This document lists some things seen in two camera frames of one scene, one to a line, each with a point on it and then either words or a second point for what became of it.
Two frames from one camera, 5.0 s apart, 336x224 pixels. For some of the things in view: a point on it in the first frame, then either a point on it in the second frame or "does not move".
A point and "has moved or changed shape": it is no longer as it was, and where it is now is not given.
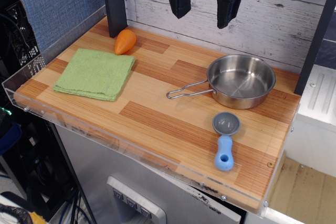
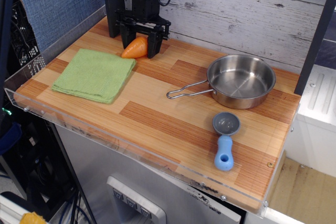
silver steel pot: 238,81 does not move
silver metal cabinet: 120,186 does not move
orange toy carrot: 125,40 has moved or changed shape
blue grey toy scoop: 226,124 does not move
